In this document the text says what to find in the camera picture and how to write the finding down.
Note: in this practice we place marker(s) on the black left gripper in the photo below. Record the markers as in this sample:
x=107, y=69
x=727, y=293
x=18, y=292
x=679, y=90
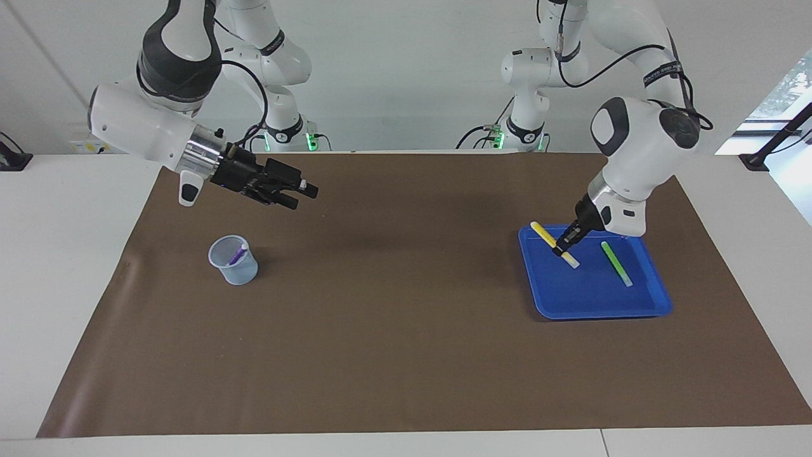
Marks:
x=583, y=222

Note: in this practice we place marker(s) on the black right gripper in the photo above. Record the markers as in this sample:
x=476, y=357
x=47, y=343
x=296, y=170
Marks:
x=244, y=174

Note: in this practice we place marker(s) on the yellow highlighter pen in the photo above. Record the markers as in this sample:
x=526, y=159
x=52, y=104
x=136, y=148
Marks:
x=543, y=233

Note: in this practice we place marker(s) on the green highlighter pen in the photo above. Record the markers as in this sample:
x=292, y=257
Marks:
x=616, y=263

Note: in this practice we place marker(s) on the purple highlighter pen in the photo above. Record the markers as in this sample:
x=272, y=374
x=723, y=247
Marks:
x=237, y=255

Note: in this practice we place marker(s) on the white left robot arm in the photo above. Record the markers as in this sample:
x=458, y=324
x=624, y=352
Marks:
x=641, y=146

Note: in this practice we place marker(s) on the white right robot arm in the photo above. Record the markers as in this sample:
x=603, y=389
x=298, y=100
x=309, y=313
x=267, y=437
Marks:
x=139, y=127

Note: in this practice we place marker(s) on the blue plastic tray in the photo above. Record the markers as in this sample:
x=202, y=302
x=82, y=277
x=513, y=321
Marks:
x=583, y=298

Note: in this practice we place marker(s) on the pale mesh pen cup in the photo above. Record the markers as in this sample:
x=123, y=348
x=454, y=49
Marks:
x=238, y=274

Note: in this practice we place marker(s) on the brown table mat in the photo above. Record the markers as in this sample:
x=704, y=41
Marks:
x=380, y=349

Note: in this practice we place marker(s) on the glass window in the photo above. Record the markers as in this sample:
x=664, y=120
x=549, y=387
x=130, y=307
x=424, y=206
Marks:
x=786, y=114

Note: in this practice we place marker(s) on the white wall socket box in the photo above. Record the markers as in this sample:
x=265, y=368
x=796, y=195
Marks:
x=89, y=147

